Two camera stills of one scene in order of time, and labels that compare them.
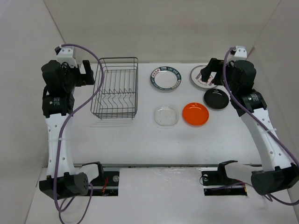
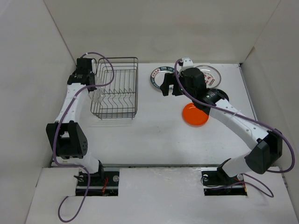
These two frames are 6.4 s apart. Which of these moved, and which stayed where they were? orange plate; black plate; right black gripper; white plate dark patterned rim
Moved: right black gripper
Stayed: orange plate; white plate dark patterned rim; black plate
